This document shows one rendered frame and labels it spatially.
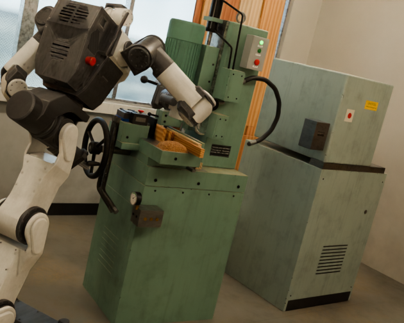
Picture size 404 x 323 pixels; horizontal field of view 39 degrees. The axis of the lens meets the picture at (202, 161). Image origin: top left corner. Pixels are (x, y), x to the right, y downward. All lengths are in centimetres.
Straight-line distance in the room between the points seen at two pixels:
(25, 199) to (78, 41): 59
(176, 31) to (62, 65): 81
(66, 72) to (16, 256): 68
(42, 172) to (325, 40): 359
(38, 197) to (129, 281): 82
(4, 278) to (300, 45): 373
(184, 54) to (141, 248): 93
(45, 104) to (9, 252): 55
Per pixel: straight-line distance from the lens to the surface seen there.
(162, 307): 295
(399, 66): 479
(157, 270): 283
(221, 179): 282
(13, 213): 213
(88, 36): 205
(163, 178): 265
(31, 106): 198
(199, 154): 253
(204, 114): 216
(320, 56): 527
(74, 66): 204
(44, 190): 215
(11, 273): 219
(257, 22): 473
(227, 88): 274
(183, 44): 272
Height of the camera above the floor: 136
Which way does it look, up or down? 11 degrees down
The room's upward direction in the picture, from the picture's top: 13 degrees clockwise
